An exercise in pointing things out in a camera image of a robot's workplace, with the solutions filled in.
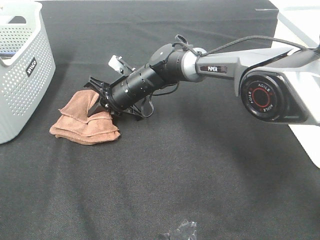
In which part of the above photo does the black table cloth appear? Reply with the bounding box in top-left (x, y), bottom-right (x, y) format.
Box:
top-left (0, 0), bottom-right (320, 240)

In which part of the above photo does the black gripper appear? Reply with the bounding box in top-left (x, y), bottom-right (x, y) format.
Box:
top-left (84, 59), bottom-right (144, 121)

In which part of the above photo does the brown towel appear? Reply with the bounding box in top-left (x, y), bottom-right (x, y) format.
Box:
top-left (49, 89), bottom-right (121, 145)

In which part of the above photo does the grey perforated plastic basket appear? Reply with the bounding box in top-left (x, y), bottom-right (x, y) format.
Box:
top-left (0, 0), bottom-right (56, 144)

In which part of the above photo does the white box with grey rim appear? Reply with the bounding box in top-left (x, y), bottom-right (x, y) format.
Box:
top-left (271, 0), bottom-right (320, 167)

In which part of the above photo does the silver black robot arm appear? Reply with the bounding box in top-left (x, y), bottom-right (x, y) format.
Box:
top-left (86, 43), bottom-right (320, 126)

